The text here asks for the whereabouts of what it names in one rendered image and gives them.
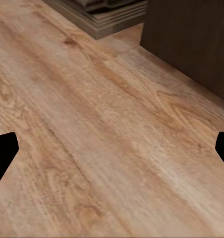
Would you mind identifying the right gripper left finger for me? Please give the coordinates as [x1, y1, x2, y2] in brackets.
[0, 132, 19, 180]

